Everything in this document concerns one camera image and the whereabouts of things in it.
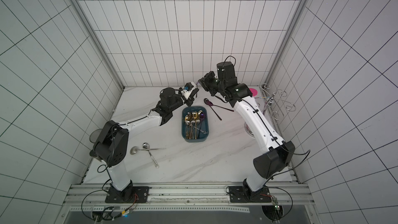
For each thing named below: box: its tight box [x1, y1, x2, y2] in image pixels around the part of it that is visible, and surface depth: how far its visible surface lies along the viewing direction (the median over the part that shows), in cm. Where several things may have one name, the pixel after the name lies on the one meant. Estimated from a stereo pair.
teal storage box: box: [181, 105, 209, 143], surface depth 96 cm
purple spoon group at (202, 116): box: [198, 112, 205, 139], surface depth 102 cm
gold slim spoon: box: [192, 111, 198, 140], surface depth 102 cm
